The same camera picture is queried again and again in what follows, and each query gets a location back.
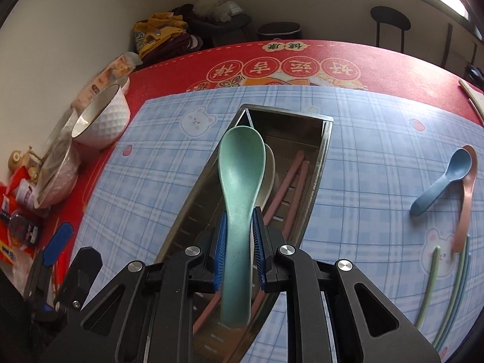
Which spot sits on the small white bowl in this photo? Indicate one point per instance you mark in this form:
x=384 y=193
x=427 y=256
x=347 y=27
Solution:
x=123 y=83

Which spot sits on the pink spoon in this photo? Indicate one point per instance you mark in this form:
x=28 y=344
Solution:
x=463 y=227

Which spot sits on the blue spoon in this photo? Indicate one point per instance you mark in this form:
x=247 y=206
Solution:
x=453 y=170

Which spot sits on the yellow clothing pile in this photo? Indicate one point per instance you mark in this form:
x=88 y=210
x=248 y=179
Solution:
x=162 y=30

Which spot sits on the steel utensil tray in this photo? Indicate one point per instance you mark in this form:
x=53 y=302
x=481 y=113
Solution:
x=287 y=121

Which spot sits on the small white bottle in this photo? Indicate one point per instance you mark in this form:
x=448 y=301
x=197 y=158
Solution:
x=27 y=193

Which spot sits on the red printed table mat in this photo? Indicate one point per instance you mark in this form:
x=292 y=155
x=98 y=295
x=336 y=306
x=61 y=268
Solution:
x=170 y=68

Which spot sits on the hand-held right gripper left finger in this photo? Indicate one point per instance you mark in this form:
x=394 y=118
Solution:
x=221 y=257

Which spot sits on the orange snack box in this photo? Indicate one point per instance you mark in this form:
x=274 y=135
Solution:
x=102 y=79

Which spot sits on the dark red clothing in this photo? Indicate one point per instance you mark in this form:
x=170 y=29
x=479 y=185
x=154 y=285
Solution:
x=177 y=47

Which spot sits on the wooden figure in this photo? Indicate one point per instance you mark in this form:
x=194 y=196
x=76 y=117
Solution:
x=20 y=157

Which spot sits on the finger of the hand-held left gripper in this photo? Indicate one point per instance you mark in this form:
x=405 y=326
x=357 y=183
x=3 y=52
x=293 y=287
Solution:
x=85 y=268
x=60 y=240

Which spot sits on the black trash bin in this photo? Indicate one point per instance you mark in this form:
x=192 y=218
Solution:
x=279 y=32

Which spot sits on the green spoon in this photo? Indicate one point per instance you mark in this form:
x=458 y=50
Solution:
x=240 y=166

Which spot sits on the black round-back chair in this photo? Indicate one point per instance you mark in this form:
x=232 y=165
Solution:
x=389 y=19

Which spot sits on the plastic-wrapped bowl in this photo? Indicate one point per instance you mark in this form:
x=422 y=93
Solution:
x=56 y=174

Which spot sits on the dark metal rack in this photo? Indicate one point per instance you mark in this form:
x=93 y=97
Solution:
x=448 y=45

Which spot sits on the dark chair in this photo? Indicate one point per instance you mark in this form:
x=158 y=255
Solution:
x=230 y=30

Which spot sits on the blue plaid table mat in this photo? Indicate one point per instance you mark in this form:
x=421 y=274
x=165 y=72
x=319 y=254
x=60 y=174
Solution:
x=359 y=166

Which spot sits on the red snack packets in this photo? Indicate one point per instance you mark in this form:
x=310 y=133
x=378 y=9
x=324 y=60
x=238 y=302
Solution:
x=15 y=227

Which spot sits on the cream spoon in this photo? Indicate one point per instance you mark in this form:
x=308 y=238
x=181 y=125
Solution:
x=266 y=181

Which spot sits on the beige notebook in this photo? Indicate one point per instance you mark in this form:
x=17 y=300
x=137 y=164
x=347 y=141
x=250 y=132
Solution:
x=476 y=98

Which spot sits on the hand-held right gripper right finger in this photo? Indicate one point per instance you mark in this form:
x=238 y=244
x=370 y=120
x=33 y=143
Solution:
x=259 y=249

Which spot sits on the white textured bowl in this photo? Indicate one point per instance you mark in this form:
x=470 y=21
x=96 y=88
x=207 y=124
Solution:
x=107 y=121

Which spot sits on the black rice cooker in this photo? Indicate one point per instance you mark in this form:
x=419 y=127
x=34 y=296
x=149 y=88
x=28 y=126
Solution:
x=475 y=72

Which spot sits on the white plastic bag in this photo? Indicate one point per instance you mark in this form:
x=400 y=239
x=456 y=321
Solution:
x=217 y=3

